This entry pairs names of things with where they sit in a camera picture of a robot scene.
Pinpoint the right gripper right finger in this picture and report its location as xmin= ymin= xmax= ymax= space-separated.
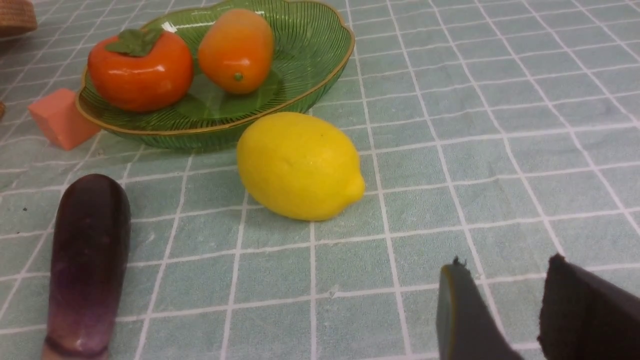
xmin=537 ymin=254 xmax=640 ymax=360

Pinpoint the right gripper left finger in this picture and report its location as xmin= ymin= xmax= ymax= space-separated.
xmin=435 ymin=257 xmax=522 ymax=360

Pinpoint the yellow lemon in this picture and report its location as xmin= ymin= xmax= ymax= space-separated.
xmin=237 ymin=112 xmax=366 ymax=222

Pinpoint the orange yellow mango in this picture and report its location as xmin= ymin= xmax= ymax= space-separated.
xmin=198 ymin=7 xmax=275 ymax=95

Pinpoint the purple eggplant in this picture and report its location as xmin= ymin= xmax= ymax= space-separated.
xmin=41 ymin=173 xmax=131 ymax=360

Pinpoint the orange persimmon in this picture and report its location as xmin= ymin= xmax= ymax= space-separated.
xmin=87 ymin=28 xmax=194 ymax=113

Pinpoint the checkered green tablecloth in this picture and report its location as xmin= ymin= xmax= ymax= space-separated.
xmin=1 ymin=0 xmax=640 ymax=360

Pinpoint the pink foam cube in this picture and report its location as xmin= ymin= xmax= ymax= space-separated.
xmin=27 ymin=88 xmax=100 ymax=151

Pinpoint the woven wicker basket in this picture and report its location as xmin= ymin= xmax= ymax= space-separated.
xmin=0 ymin=0 xmax=38 ymax=39

